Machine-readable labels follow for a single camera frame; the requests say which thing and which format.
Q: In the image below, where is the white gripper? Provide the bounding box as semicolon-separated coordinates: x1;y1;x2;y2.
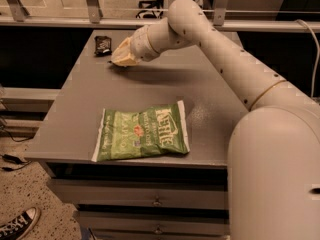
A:
111;26;160;67

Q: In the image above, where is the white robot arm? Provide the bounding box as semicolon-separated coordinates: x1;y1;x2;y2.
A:
112;0;320;240

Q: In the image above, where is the black rxbar chocolate bar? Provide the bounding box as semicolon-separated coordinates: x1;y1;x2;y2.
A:
94;36;112;56

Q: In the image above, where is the black office chair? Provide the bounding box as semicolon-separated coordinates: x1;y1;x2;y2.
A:
136;0;163;19

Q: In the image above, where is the green kettle chips bag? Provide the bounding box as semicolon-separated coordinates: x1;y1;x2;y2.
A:
91;100;190;162

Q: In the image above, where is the metal railing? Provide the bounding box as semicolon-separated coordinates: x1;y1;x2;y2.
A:
0;0;320;33

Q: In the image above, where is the top grey drawer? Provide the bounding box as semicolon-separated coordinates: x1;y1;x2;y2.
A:
48;179;228;210

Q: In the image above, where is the grey drawer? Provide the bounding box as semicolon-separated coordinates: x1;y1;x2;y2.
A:
48;179;228;210
74;211;230;236

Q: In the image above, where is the grey drawer cabinet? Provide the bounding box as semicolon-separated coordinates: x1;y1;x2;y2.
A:
26;41;247;240

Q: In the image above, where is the black white sneaker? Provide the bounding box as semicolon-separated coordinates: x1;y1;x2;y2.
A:
0;207;41;240

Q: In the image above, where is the black power adapter cable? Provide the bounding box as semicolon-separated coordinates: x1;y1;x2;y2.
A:
0;153;33;173

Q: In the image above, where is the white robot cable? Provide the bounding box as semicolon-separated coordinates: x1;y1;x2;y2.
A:
294;18;320;98

